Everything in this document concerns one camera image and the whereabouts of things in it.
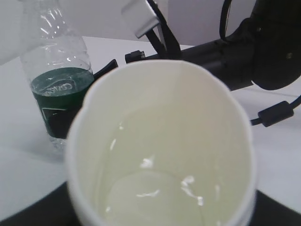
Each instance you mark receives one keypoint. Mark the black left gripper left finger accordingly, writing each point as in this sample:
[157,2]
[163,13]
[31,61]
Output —
[55,209]

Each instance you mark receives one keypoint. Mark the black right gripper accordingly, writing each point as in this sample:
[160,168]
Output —
[140,56]

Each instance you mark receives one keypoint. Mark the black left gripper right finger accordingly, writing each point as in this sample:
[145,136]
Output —
[268,212]

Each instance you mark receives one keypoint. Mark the clear water bottle green label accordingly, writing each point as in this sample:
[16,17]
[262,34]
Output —
[57,66]

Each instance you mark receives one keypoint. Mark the white paper cup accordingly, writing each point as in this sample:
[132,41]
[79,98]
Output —
[161,143]

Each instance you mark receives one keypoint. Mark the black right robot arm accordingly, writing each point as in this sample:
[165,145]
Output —
[264,50]

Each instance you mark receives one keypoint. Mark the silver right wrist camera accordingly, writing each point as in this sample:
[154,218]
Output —
[140,17]

